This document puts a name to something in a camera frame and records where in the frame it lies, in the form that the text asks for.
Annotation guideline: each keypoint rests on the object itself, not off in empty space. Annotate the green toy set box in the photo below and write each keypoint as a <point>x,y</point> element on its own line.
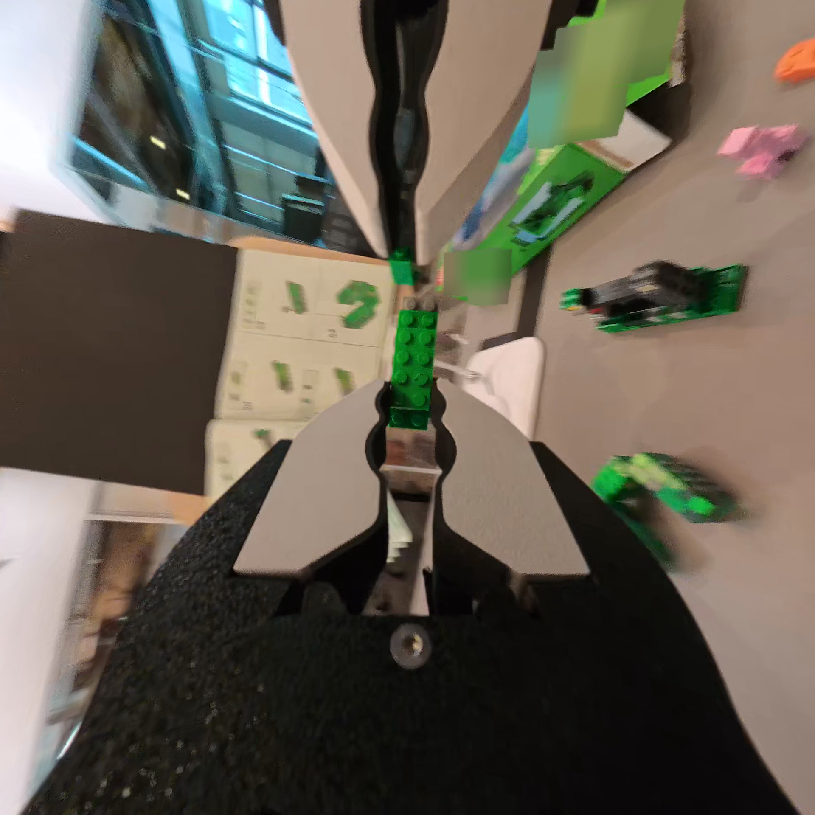
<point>573,184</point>

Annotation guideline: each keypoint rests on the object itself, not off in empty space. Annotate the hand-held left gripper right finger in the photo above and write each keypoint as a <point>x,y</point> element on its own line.
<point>509,503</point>

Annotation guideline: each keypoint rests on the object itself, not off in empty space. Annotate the black and green brick model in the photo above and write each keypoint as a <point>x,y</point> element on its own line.
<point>656,296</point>

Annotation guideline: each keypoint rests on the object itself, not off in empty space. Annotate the building instruction booklet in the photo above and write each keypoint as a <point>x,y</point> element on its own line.
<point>299,331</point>

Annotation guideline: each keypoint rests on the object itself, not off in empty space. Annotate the small green toy brick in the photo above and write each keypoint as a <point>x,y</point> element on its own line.
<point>401,266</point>

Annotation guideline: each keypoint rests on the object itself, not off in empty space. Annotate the green toy brick assembly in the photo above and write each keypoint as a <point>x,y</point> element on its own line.
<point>412,363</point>

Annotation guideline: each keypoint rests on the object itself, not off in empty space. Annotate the glass window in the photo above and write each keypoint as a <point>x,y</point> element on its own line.
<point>210,114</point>

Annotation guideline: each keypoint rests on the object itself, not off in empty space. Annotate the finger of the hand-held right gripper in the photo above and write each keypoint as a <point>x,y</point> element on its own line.
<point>331,76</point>
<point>484,95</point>

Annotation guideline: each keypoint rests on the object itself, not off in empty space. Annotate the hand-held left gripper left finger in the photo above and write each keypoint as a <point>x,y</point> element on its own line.
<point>305,496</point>

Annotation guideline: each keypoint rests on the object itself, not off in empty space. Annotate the dark partition panel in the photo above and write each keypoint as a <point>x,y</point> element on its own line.
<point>114,350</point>

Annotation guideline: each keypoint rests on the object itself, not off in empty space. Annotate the pink toy brick figure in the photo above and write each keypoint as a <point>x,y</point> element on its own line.
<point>761,149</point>

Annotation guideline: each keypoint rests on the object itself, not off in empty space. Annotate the orange toy piece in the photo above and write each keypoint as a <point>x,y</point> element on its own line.
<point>796,62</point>

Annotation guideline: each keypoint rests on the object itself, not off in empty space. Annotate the white rounded object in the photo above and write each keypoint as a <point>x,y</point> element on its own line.
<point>509,382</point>

